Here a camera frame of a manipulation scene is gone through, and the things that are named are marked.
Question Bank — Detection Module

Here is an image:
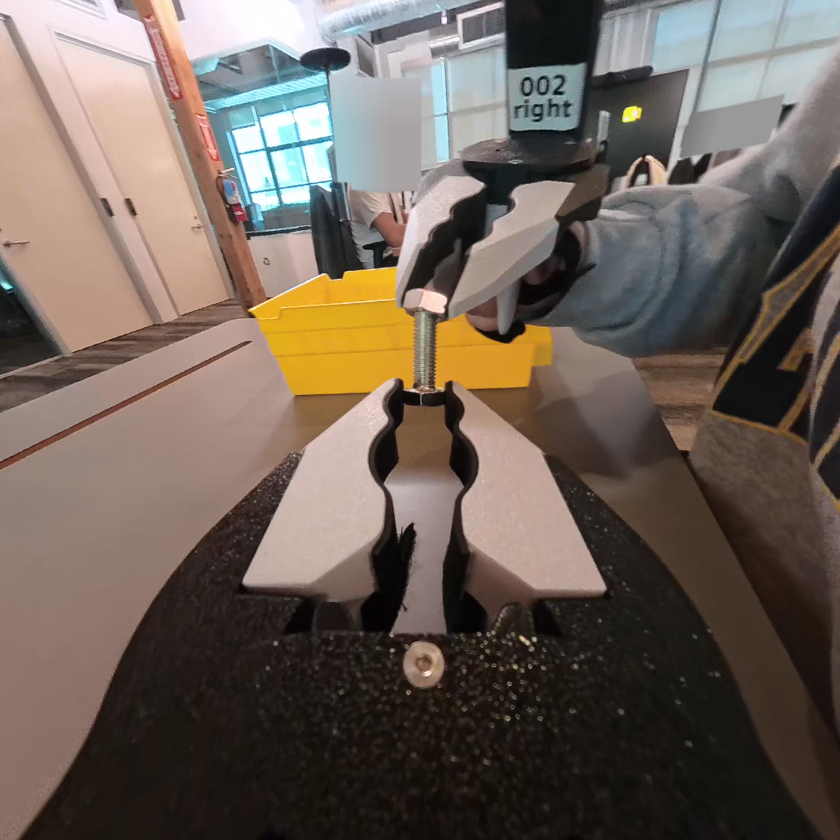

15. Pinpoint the silver ventilation duct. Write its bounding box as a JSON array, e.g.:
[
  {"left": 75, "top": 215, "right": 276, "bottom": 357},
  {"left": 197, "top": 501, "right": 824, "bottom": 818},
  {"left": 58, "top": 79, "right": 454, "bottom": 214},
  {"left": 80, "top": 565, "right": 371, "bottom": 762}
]
[{"left": 318, "top": 0, "right": 508, "bottom": 42}]

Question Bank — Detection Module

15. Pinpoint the black round lamp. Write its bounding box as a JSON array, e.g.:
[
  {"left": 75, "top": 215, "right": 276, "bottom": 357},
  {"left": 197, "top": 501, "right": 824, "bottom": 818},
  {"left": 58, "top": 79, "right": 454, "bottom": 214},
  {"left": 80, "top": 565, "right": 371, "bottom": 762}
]
[{"left": 301, "top": 47, "right": 352, "bottom": 89}]

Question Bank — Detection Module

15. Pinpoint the black jacket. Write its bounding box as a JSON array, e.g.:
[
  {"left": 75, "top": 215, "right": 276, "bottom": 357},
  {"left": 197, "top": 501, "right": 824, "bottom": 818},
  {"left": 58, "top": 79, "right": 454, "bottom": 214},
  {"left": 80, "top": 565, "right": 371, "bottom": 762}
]
[{"left": 308, "top": 184, "right": 363, "bottom": 280}]

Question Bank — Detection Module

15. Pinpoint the white door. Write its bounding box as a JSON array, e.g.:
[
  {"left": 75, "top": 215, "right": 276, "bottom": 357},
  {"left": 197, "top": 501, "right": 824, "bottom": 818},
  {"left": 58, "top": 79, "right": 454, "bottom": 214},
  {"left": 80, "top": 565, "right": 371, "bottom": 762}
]
[
  {"left": 0, "top": 20, "right": 155, "bottom": 352},
  {"left": 56, "top": 36, "right": 231, "bottom": 316}
]

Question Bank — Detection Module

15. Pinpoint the yellow plastic bin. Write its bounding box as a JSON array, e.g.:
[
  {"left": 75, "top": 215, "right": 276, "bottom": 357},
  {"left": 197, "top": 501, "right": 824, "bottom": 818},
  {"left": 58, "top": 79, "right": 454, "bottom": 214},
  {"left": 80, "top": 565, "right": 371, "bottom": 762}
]
[{"left": 249, "top": 266, "right": 553, "bottom": 398}]

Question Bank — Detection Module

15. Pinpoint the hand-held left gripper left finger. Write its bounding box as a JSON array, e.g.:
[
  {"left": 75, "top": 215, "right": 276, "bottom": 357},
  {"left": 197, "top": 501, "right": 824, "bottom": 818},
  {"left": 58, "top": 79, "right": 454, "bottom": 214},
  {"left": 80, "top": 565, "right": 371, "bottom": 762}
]
[{"left": 243, "top": 377, "right": 403, "bottom": 624}]

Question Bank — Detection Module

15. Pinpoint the white recycling cabinet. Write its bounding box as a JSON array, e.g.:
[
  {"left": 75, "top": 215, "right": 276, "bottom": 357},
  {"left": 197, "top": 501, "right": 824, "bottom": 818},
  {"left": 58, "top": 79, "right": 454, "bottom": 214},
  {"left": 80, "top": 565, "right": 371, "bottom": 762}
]
[{"left": 252, "top": 226, "right": 322, "bottom": 298}]

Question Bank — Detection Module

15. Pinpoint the silver hex bolt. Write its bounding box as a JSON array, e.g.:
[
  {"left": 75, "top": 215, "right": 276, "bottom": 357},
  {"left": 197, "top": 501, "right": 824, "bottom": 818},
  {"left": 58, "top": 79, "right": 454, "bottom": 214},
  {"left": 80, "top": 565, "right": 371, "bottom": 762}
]
[{"left": 402, "top": 289, "right": 448, "bottom": 392}]

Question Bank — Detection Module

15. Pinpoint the grid pane window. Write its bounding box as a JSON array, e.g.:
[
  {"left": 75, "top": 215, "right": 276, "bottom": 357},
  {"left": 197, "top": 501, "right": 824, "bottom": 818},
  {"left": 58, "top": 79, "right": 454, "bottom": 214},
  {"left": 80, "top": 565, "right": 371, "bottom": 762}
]
[{"left": 230, "top": 104, "right": 336, "bottom": 211}]

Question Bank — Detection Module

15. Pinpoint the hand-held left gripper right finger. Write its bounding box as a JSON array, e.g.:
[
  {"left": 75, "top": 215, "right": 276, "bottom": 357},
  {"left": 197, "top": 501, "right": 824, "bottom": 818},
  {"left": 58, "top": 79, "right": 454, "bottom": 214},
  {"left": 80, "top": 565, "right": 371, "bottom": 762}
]
[{"left": 445, "top": 379, "right": 608, "bottom": 624}]

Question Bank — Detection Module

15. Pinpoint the person's right hand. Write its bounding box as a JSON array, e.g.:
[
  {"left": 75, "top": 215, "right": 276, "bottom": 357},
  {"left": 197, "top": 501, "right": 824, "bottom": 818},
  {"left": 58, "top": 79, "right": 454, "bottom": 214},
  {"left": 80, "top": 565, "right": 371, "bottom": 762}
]
[{"left": 466, "top": 220, "right": 592, "bottom": 336}]

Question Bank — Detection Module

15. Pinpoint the red fire extinguisher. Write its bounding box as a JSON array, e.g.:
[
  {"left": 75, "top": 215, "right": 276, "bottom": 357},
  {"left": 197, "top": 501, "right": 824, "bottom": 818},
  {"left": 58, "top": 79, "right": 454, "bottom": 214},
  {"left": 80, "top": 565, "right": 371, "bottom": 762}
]
[{"left": 220, "top": 167, "right": 249, "bottom": 224}]

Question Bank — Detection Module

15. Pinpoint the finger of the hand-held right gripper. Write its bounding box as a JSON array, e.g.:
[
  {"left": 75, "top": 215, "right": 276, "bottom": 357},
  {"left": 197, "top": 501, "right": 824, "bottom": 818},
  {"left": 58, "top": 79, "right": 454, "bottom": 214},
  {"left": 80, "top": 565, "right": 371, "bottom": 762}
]
[
  {"left": 394, "top": 174, "right": 488, "bottom": 311},
  {"left": 448, "top": 182, "right": 576, "bottom": 319}
]

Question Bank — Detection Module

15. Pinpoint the black display panel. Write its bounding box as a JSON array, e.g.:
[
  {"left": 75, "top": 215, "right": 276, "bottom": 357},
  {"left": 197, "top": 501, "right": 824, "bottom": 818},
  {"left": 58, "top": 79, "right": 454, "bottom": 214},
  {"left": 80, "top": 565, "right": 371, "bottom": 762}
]
[{"left": 591, "top": 66, "right": 690, "bottom": 191}]

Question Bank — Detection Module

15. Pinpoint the long red sign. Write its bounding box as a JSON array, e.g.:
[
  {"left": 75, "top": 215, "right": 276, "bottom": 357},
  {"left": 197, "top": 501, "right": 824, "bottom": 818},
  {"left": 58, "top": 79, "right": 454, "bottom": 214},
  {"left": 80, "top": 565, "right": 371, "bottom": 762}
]
[{"left": 143, "top": 16, "right": 182, "bottom": 101}]

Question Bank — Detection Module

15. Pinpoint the wooden post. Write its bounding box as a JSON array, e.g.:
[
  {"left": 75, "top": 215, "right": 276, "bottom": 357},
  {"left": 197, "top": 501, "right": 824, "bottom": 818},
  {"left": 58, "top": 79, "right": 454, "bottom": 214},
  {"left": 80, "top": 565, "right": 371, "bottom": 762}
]
[{"left": 134, "top": 0, "right": 266, "bottom": 309}]

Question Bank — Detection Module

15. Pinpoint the person's right forearm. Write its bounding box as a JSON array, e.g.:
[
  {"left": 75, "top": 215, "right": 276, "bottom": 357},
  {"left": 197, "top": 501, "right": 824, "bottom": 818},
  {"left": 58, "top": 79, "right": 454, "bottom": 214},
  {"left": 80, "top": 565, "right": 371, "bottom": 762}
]
[{"left": 545, "top": 66, "right": 840, "bottom": 358}]

